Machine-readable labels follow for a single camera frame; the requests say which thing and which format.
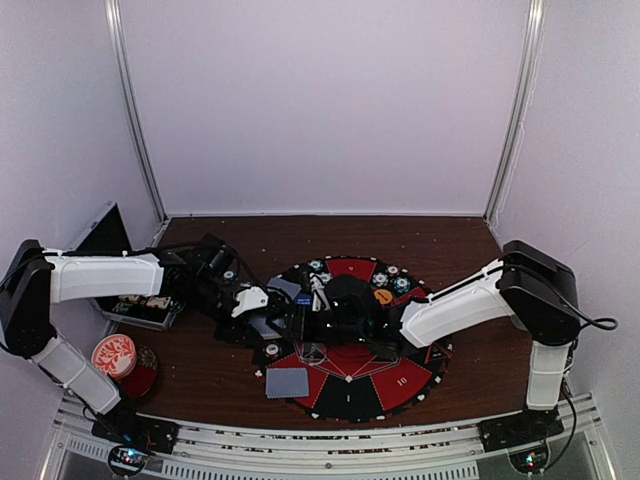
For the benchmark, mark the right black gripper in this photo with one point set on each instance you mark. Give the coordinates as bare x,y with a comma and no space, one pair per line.
301,328

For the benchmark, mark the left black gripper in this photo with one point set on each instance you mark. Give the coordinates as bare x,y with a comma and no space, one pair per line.
237,330

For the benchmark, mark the orange big blind button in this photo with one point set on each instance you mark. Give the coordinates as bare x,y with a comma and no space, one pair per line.
384,296

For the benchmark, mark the white chips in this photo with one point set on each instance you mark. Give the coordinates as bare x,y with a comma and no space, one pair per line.
380,279

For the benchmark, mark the green chips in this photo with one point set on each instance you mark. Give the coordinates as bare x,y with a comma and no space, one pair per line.
316,265
402,285

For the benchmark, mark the red black chips seat seven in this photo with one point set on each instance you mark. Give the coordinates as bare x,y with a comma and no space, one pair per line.
392,270

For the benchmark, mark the blue playing card deck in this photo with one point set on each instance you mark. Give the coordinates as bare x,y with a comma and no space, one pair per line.
259,324

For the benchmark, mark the card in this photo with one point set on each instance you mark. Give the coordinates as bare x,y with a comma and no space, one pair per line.
284,287
287,383

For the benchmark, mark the red black chips seat three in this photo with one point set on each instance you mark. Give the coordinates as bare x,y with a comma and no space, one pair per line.
272,350

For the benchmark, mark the triangular all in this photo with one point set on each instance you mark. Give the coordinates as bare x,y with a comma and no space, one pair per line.
437,353

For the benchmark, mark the blue small blind button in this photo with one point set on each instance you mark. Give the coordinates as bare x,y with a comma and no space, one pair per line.
303,299

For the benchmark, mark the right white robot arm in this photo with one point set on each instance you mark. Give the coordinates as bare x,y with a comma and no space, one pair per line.
524,283

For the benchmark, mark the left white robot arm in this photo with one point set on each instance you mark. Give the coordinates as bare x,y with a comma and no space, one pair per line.
38,278

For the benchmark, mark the red gold card box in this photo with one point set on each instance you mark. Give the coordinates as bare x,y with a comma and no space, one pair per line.
158,302

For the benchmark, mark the round red black poker mat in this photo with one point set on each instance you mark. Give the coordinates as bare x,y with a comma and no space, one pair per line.
353,384

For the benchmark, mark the black gold card box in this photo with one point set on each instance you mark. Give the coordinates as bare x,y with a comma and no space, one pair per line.
131,299

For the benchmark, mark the aluminium poker case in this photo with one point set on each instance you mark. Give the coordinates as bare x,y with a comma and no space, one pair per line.
106,232

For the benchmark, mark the red floral round tin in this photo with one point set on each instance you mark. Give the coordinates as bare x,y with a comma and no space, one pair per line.
115,356

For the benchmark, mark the dark red round lid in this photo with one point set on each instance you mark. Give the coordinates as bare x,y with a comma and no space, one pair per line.
139,381

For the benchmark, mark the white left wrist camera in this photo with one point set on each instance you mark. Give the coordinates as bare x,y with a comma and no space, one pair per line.
249,299

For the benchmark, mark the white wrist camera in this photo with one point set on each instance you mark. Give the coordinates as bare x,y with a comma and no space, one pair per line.
249,299
314,284

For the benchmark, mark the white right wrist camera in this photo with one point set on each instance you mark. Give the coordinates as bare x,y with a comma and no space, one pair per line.
314,284

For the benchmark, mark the front aluminium rail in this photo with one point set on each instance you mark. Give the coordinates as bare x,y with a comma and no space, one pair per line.
452,450

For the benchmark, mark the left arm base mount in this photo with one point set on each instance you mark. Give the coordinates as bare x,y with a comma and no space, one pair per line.
125,426

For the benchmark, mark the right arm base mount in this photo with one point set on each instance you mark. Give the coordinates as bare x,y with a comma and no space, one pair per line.
516,430

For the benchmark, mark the right aluminium frame post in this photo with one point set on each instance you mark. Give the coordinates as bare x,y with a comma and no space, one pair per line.
524,89

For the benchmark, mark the aluminium frame post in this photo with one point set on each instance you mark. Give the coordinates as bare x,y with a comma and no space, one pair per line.
524,89
118,41

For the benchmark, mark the left aluminium frame post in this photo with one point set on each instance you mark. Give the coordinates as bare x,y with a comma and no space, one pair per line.
118,41

